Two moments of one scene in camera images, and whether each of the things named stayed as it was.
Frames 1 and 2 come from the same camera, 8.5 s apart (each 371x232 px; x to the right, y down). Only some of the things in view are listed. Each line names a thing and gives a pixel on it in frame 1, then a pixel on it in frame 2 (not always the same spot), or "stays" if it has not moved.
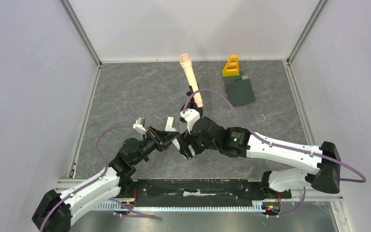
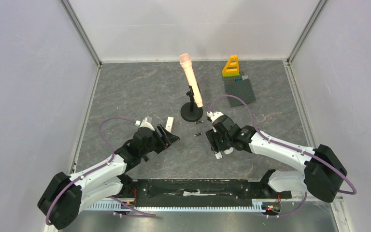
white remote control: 176,142 -> 219,154
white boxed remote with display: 169,123 stays
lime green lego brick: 231,75 stays
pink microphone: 185,59 stays
